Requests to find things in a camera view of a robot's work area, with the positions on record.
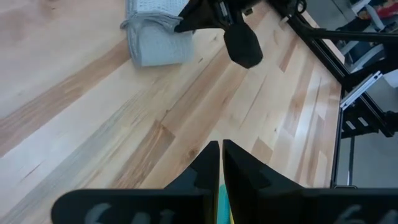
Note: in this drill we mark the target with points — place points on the black table frame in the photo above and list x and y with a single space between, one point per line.
329 62

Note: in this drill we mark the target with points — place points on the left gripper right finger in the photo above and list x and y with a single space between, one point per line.
242 177

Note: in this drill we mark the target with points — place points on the teal translucent plastic bin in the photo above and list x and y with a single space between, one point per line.
223 205

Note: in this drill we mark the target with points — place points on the grey microfiber towel white tag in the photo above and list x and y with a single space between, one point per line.
158 37

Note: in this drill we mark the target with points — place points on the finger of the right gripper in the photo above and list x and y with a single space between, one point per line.
199 15
244 46

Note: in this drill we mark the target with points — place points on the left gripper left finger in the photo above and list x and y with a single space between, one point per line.
206 171

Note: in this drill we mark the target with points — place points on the silver aluminium bracket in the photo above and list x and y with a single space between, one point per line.
360 90

